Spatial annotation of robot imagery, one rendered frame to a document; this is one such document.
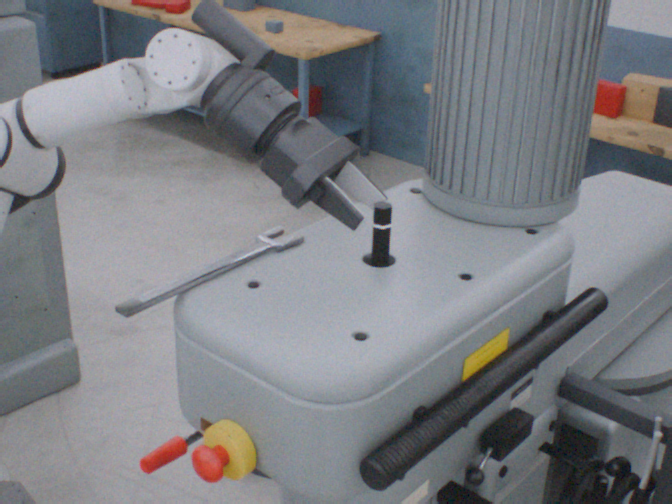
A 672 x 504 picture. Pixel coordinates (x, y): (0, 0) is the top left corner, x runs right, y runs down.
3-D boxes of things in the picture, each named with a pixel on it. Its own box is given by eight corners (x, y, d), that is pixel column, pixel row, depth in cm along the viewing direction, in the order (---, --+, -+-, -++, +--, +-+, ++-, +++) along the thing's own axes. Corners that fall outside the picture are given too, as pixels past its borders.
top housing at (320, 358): (333, 530, 86) (338, 393, 78) (156, 414, 101) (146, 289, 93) (571, 336, 117) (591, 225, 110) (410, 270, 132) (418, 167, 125)
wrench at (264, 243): (133, 323, 87) (132, 315, 87) (108, 308, 90) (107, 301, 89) (304, 241, 104) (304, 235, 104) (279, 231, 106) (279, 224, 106)
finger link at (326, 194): (354, 232, 98) (310, 195, 98) (368, 212, 96) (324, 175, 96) (347, 238, 96) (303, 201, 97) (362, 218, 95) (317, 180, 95)
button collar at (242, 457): (243, 491, 90) (242, 444, 87) (203, 464, 93) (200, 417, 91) (258, 481, 91) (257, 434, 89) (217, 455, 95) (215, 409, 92)
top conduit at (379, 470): (385, 499, 84) (387, 470, 82) (350, 478, 86) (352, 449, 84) (606, 316, 114) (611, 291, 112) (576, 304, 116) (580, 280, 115)
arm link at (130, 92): (219, 81, 98) (111, 118, 101) (246, 87, 106) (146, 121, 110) (202, 23, 97) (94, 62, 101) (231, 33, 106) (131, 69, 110)
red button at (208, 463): (214, 494, 88) (212, 462, 86) (187, 475, 90) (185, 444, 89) (238, 477, 90) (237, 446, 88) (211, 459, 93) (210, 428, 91)
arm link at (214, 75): (204, 140, 96) (127, 73, 97) (239, 141, 106) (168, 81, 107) (269, 54, 93) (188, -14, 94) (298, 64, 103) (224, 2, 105)
